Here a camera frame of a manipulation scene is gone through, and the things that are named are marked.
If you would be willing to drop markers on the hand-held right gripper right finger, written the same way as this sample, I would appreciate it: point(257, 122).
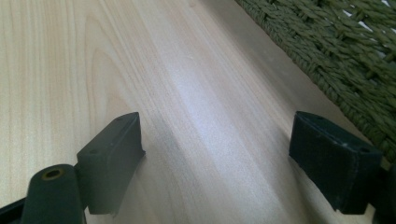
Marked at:
point(333, 161)

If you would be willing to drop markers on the green woven basket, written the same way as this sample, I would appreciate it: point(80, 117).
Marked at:
point(342, 49)

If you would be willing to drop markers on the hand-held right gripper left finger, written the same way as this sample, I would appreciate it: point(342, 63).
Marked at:
point(109, 161)

